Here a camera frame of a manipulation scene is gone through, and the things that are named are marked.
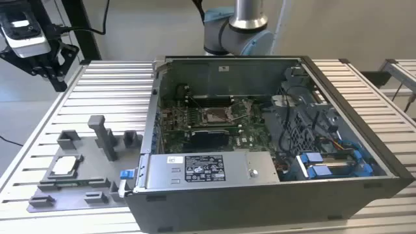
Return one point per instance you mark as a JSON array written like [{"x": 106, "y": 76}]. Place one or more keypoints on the metal slat side table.
[{"x": 402, "y": 70}]

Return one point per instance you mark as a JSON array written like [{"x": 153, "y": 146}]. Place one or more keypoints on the green motherboard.
[{"x": 254, "y": 136}]

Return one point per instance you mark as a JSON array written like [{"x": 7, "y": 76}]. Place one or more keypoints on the silver CPU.
[{"x": 66, "y": 165}]

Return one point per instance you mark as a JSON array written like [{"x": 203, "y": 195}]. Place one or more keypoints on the blue case latch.
[{"x": 126, "y": 174}]

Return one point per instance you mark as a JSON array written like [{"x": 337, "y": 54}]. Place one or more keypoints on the black expansion card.
[{"x": 209, "y": 140}]

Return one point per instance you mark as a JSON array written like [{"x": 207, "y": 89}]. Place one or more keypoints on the green RAM stick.
[{"x": 75, "y": 182}]

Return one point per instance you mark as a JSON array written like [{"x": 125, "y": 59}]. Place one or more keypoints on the CPU socket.
[{"x": 217, "y": 116}]

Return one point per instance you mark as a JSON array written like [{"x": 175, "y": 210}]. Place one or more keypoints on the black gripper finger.
[
  {"x": 70, "y": 56},
  {"x": 23, "y": 64}
]

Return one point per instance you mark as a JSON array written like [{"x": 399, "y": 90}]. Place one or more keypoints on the silver power supply unit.
[{"x": 209, "y": 170}]

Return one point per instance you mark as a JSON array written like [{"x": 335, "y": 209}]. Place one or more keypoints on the blue disk carrier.
[
  {"x": 311, "y": 157},
  {"x": 321, "y": 171}
]

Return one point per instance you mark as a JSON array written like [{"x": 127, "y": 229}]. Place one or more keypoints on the gray parts rack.
[{"x": 85, "y": 156}]

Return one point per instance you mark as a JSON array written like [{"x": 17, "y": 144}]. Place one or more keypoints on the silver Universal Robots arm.
[{"x": 247, "y": 22}]

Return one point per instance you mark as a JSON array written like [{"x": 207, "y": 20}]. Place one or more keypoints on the black open PC case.
[{"x": 261, "y": 207}]

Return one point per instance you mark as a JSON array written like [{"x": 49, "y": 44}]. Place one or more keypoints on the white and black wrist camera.
[{"x": 27, "y": 45}]

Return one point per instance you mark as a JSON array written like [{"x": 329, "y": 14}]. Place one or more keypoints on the black box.
[{"x": 375, "y": 78}]

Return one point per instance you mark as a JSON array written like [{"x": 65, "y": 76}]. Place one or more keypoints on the black RAM slot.
[
  {"x": 210, "y": 97},
  {"x": 215, "y": 126}
]

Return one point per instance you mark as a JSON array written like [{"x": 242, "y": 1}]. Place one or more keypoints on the gray disk bay cage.
[{"x": 299, "y": 114}]

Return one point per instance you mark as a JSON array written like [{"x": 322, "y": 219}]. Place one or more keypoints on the black frame post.
[{"x": 87, "y": 36}]

